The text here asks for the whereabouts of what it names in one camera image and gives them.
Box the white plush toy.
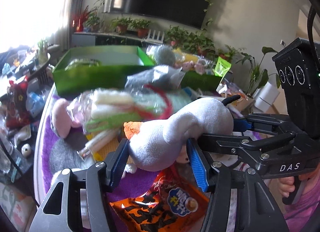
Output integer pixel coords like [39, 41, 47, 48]
[124, 97, 234, 172]

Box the pink feather toy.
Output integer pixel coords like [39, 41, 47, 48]
[134, 84, 173, 120]

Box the green snack bag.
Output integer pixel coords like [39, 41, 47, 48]
[65, 58, 101, 70]

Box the person's right hand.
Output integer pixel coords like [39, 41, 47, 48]
[277, 168, 319, 198]

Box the white air purifier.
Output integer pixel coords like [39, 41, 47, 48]
[253, 82, 280, 113]

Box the orange snack bag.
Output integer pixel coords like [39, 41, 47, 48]
[110, 168, 209, 231]

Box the bagged sponges pack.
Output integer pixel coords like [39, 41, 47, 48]
[67, 89, 166, 133]

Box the green standing pouch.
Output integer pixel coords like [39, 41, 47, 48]
[213, 56, 232, 78]

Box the filled green tray box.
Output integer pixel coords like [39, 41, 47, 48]
[146, 45, 226, 92]

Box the pink plush toy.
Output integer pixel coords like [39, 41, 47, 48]
[50, 98, 81, 139]

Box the grey cloth in bag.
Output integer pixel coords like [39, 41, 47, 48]
[125, 65, 185, 90]

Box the empty green tray box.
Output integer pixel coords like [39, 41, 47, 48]
[53, 45, 155, 96]

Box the silver scrub ball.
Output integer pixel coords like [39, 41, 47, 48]
[153, 45, 176, 67]

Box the red gift bag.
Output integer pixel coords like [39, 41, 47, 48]
[5, 77, 30, 130]

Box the dark oval coffee table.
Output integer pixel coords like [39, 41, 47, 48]
[1, 53, 53, 98]

